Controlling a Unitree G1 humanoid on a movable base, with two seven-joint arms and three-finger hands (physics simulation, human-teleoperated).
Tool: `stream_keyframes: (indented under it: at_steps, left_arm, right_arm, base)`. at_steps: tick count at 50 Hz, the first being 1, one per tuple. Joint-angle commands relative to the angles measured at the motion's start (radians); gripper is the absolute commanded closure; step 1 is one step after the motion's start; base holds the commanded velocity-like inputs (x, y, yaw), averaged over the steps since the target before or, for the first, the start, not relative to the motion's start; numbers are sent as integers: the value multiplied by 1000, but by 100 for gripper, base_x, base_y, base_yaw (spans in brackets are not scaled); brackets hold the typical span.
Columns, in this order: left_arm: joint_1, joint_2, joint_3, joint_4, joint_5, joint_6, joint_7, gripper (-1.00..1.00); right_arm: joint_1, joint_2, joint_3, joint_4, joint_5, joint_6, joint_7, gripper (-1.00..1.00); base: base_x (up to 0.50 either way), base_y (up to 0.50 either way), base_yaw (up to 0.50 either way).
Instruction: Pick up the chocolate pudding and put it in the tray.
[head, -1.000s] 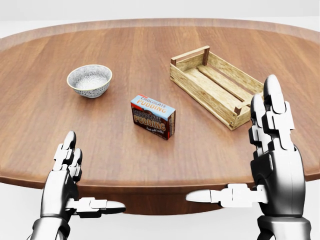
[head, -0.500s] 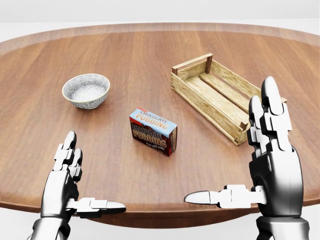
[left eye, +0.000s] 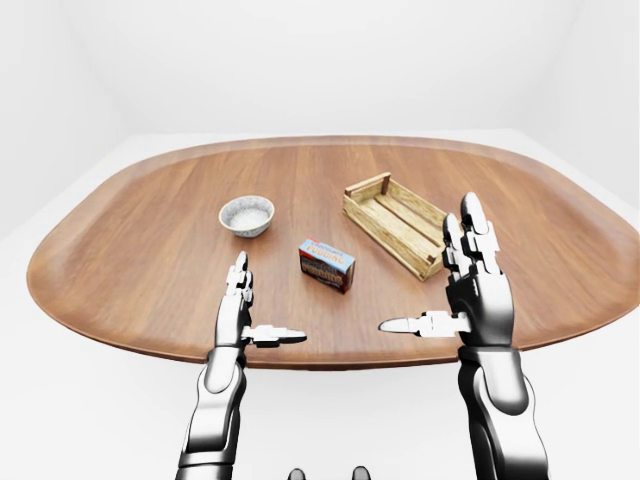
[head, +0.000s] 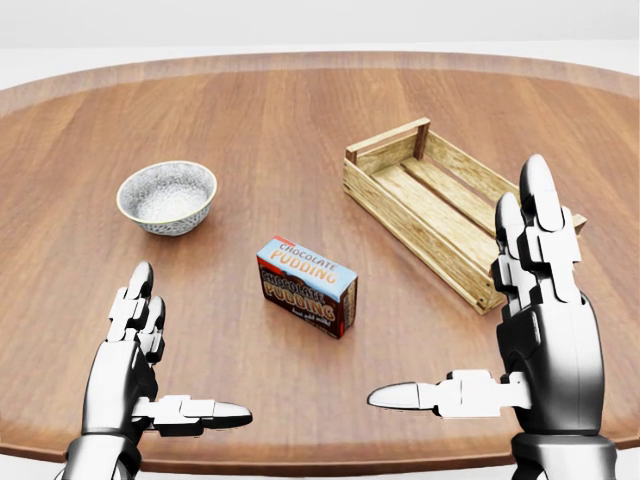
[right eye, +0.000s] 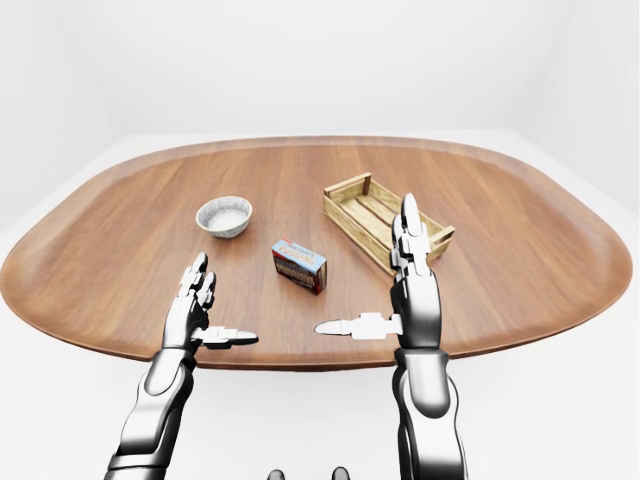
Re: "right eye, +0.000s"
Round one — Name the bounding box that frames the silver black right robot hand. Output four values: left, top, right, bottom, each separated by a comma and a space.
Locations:
313, 192, 444, 354

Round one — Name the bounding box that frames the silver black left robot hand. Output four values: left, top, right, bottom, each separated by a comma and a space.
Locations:
160, 251, 260, 352

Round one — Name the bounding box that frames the chocolate pudding box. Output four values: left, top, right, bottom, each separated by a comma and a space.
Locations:
271, 238, 329, 296

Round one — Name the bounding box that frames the grey patterned bowl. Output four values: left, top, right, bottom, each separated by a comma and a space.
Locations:
195, 195, 254, 240

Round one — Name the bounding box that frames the wooden slat tray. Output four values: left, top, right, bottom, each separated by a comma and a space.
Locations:
322, 172, 456, 278

